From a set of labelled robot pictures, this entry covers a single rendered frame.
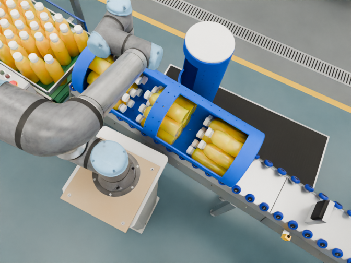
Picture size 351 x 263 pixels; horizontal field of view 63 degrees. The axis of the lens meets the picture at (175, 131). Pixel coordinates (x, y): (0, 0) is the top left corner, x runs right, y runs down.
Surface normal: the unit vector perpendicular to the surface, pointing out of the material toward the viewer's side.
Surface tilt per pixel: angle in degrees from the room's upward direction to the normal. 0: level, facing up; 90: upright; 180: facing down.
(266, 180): 0
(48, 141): 48
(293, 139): 0
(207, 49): 0
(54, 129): 33
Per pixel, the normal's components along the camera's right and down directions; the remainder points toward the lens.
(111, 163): 0.19, -0.33
